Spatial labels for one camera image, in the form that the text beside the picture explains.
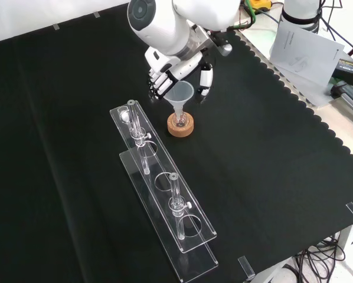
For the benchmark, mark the yellow stop button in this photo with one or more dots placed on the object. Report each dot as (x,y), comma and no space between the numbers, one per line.
(260,4)

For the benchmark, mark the glass weighing funnel with powder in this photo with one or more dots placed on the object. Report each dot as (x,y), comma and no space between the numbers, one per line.
(125,117)

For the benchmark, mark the white paper booklet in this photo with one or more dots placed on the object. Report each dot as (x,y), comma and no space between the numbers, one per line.
(306,56)

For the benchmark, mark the black bench cloth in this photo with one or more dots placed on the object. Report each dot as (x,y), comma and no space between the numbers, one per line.
(61,147)

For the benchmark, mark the translucent plastic funnel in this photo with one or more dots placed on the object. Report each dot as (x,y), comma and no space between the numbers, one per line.
(179,92)

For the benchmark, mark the glass round-bottom flask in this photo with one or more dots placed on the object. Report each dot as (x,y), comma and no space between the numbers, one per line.
(181,121)

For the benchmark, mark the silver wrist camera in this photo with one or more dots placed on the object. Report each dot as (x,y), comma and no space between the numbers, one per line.
(225,49)

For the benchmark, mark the clear acrylic funnel stand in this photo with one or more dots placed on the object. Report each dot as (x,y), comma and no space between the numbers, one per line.
(164,206)

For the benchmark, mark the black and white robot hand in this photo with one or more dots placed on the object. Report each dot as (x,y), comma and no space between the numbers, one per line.
(161,62)

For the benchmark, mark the black power adapter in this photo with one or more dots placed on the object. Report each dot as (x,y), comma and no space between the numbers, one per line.
(350,70)

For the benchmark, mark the grey and black device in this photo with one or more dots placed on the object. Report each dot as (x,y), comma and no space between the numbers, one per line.
(349,94)

